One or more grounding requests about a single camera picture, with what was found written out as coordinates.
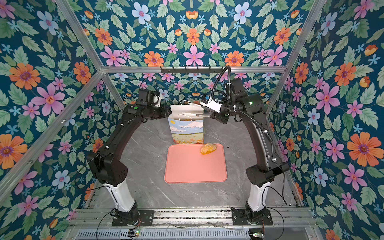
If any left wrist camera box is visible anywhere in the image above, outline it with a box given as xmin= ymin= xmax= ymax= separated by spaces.
xmin=136 ymin=89 xmax=164 ymax=107

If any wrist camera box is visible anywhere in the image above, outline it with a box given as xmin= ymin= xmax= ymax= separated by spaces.
xmin=201 ymin=96 xmax=222 ymax=113
xmin=136 ymin=89 xmax=164 ymax=107

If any painted landscape paper bag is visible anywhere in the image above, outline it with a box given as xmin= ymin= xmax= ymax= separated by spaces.
xmin=168 ymin=100 xmax=204 ymax=145

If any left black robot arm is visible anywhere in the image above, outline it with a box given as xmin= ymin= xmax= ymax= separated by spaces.
xmin=87 ymin=105 xmax=172 ymax=225

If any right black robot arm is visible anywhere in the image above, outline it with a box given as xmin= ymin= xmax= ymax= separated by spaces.
xmin=202 ymin=67 xmax=288 ymax=225

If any pink plastic tray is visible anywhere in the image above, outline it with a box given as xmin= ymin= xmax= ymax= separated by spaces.
xmin=164 ymin=144 xmax=228 ymax=184

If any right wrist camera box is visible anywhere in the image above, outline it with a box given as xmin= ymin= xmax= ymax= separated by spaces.
xmin=201 ymin=96 xmax=222 ymax=113

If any sesame bun far right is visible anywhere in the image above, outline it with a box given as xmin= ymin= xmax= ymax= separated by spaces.
xmin=200 ymin=143 xmax=217 ymax=155

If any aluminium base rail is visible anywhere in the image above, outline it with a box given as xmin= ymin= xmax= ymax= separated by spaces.
xmin=64 ymin=207 xmax=323 ymax=240

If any aluminium cage frame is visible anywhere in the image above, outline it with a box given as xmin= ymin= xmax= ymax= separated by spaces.
xmin=0 ymin=0 xmax=326 ymax=205

